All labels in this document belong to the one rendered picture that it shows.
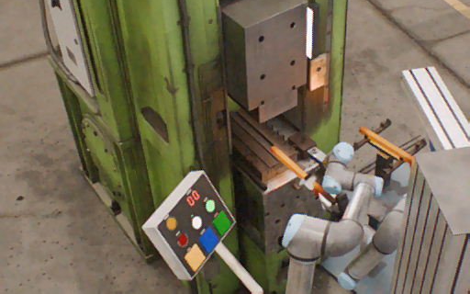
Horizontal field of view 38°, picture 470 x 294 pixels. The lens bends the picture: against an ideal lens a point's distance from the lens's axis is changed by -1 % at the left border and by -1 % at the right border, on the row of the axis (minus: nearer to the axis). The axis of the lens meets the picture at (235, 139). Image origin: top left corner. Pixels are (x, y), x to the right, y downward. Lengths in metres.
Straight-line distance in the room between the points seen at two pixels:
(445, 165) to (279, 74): 1.27
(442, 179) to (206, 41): 1.32
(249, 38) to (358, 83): 2.66
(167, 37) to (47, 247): 2.06
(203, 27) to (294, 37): 0.37
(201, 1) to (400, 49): 3.19
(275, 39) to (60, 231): 2.17
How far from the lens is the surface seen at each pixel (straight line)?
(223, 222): 2.81
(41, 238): 4.30
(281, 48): 2.68
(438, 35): 5.74
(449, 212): 1.52
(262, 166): 3.06
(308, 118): 3.27
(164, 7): 2.46
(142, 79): 3.06
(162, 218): 2.61
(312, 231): 2.23
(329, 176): 2.58
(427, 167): 1.60
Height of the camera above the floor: 3.14
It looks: 42 degrees down
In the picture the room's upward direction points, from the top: 4 degrees counter-clockwise
